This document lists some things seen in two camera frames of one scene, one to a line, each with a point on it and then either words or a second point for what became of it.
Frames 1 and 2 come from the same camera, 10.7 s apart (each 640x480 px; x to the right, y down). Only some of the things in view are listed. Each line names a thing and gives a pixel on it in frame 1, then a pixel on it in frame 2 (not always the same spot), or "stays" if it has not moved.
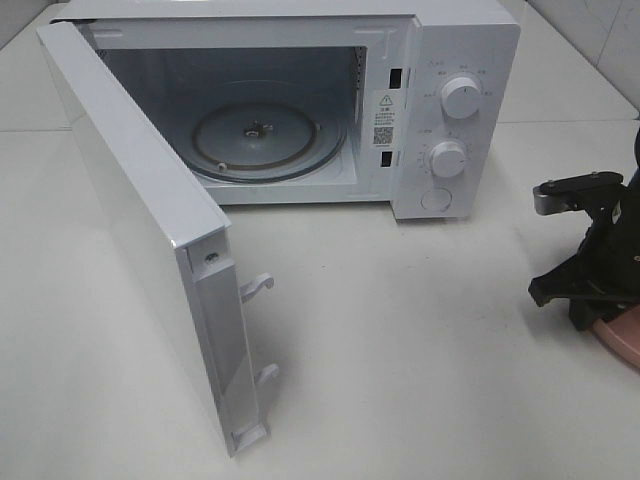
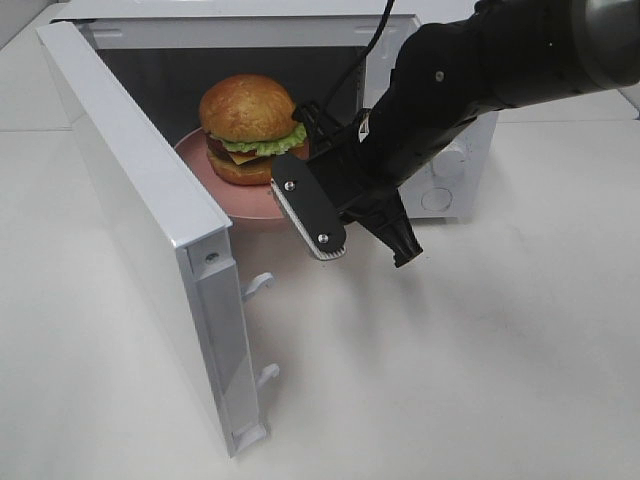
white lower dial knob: [448, 159] stays
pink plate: [621, 335] to [253, 201]
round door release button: [436, 199] stays
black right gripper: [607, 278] to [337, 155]
